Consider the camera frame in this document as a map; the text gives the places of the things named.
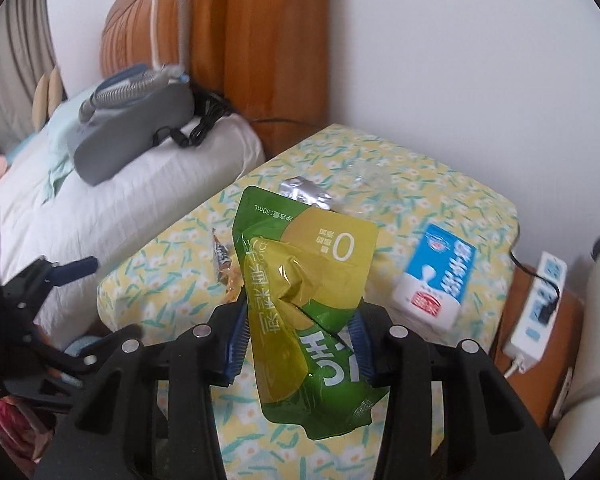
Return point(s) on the grey breathing machine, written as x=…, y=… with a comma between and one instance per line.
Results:
x=123, y=116

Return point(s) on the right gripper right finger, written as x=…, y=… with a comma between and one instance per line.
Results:
x=362, y=346

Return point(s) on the small candy wrapper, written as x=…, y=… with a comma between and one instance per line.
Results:
x=227, y=270

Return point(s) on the blue white milk carton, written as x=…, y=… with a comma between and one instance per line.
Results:
x=432, y=286

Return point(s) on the white power strip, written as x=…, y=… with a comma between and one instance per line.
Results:
x=528, y=340

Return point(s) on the beige curtain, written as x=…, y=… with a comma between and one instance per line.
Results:
x=26, y=55

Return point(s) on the green yellow snack bag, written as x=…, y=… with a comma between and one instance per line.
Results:
x=305, y=271

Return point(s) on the white pillow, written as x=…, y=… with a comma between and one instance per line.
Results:
x=110, y=221

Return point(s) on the wooden headboard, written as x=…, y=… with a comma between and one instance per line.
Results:
x=269, y=58

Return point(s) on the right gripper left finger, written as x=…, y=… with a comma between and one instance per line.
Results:
x=237, y=336

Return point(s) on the light blue cloth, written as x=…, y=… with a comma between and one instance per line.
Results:
x=55, y=145

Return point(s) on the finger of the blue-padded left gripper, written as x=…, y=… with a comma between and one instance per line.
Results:
x=64, y=274

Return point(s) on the silver foil wrapper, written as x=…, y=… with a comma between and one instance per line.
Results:
x=306, y=192

